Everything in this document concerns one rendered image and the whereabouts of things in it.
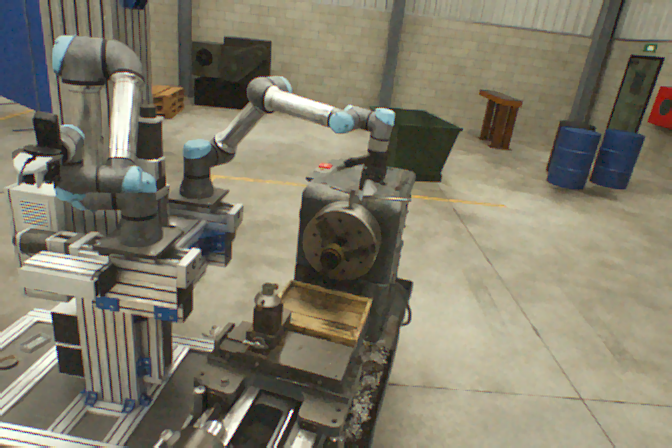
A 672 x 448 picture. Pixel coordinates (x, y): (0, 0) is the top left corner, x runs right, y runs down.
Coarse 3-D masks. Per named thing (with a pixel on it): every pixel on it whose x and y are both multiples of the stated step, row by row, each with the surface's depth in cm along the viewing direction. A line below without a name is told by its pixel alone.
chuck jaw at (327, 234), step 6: (318, 216) 191; (318, 222) 187; (324, 222) 188; (318, 228) 188; (324, 228) 187; (330, 228) 190; (324, 234) 186; (330, 234) 187; (324, 240) 187; (330, 240) 185; (336, 240) 189; (324, 246) 186
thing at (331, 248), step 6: (330, 246) 183; (336, 246) 183; (324, 252) 180; (330, 252) 179; (336, 252) 181; (342, 252) 184; (324, 258) 185; (330, 258) 188; (336, 258) 179; (342, 258) 184; (324, 264) 181; (330, 264) 185; (336, 264) 180
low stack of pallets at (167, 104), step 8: (152, 88) 911; (160, 88) 922; (168, 88) 938; (176, 88) 943; (152, 96) 896; (160, 96) 853; (168, 96) 858; (176, 96) 909; (160, 104) 859; (168, 104) 860; (176, 104) 920; (160, 112) 863; (168, 112) 865; (176, 112) 924
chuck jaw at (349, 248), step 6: (348, 246) 188; (354, 246) 187; (360, 246) 187; (366, 246) 186; (372, 246) 189; (348, 252) 184; (354, 252) 186; (360, 252) 187; (366, 252) 186; (348, 258) 185
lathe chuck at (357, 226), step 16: (336, 208) 190; (352, 208) 192; (336, 224) 190; (352, 224) 188; (368, 224) 188; (304, 240) 196; (320, 240) 194; (352, 240) 190; (368, 240) 189; (368, 256) 191; (336, 272) 198; (352, 272) 196
